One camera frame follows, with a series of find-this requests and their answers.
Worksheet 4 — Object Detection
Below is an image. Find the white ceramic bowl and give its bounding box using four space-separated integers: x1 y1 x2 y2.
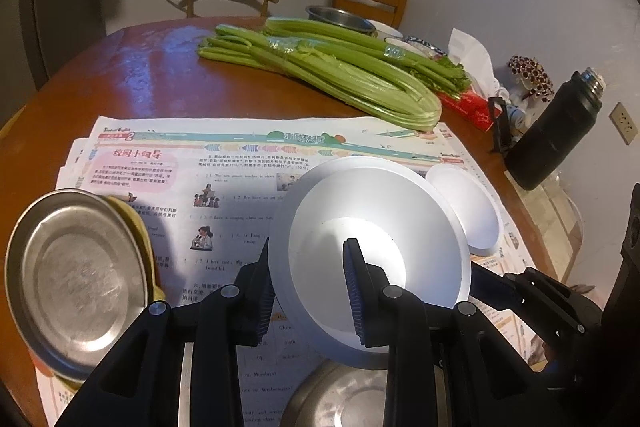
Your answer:
374 23 405 42

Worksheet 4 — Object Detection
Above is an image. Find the grey refrigerator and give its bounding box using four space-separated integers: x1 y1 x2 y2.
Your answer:
12 0 58 94

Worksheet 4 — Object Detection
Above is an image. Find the wall socket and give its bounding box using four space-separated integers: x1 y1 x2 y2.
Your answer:
609 102 640 146

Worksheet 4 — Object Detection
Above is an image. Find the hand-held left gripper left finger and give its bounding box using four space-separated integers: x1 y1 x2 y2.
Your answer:
55 239 275 427

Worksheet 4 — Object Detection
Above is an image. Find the printed newspaper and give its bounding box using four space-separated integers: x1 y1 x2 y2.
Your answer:
34 114 548 427

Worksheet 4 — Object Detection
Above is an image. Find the steel basin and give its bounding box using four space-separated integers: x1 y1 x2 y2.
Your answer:
305 5 377 38

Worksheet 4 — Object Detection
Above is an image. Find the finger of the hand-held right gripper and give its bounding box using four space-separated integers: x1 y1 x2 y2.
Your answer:
470 264 585 340

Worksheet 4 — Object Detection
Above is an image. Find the red tissue pack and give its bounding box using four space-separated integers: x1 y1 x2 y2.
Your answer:
436 88 495 134

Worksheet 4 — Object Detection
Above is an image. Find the blue patterned bowl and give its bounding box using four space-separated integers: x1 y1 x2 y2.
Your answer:
404 35 447 59

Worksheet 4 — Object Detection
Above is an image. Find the black thermos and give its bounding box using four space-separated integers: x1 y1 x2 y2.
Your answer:
504 67 604 191

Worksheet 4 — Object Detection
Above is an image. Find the small white bottle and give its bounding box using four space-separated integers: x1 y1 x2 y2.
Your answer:
506 103 532 130

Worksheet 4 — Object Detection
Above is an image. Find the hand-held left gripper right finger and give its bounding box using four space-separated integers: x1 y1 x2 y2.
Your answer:
342 238 546 427

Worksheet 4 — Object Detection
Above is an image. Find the patterned cup with items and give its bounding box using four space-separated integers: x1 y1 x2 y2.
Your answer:
507 55 556 104

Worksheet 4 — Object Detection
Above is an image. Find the celery bunch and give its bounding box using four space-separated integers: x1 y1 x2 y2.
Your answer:
196 23 443 131
264 17 472 100

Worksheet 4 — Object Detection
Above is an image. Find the white tissue paper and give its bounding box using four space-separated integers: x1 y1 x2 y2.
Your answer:
446 27 496 100

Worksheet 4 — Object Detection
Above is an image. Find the steel plate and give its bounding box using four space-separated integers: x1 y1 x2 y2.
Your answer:
5 188 151 384

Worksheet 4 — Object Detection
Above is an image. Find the black phone stand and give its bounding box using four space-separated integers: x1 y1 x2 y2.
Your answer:
486 96 517 154

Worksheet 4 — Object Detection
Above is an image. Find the shallow steel bowl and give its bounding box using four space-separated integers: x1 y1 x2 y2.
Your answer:
279 357 443 427

